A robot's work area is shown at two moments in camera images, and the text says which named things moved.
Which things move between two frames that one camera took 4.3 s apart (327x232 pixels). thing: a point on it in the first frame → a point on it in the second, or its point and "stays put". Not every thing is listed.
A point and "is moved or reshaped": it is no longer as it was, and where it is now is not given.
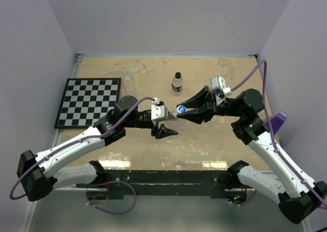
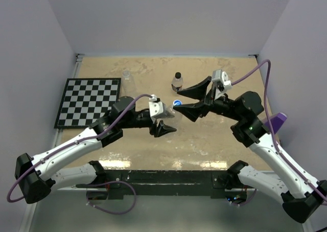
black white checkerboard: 85,101 stays put
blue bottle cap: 181,109 is moved or reshaped
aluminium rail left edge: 73,74 stays put
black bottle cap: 178,75 stays put
